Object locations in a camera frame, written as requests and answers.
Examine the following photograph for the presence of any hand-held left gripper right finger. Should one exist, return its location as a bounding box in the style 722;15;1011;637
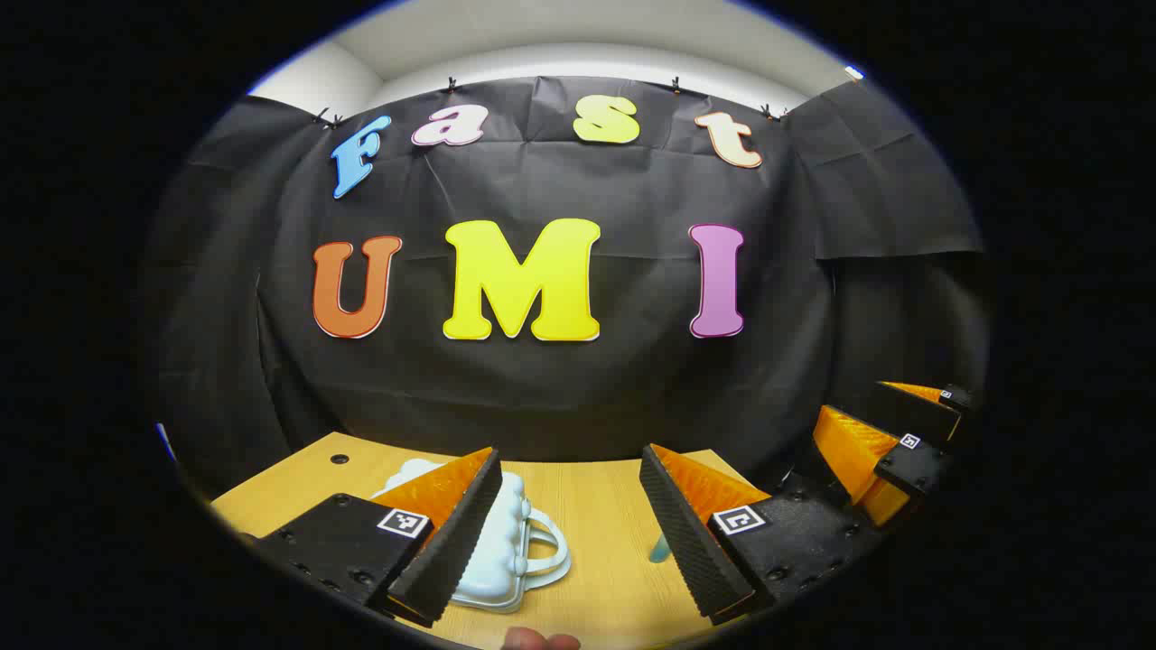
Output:
639;442;884;627

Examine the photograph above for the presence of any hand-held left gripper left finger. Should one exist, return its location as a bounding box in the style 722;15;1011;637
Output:
244;446;504;628

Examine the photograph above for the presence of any small pale blue suitcase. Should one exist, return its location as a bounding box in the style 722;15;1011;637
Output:
372;459;572;615

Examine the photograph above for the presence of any black backdrop cloth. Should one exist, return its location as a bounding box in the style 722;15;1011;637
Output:
140;75;994;497

